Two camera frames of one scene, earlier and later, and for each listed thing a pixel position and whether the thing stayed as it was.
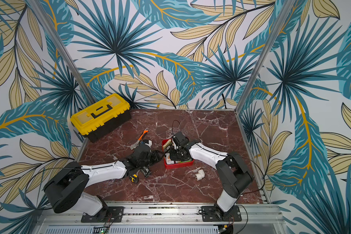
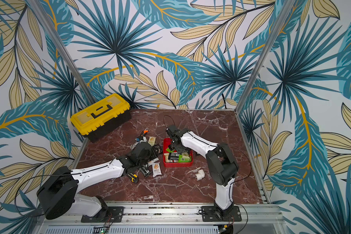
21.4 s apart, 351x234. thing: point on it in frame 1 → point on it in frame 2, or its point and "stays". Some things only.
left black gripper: [156, 155] stays
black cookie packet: [146, 171] stays
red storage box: [176, 165] stays
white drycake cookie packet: [169, 161] → [156, 169]
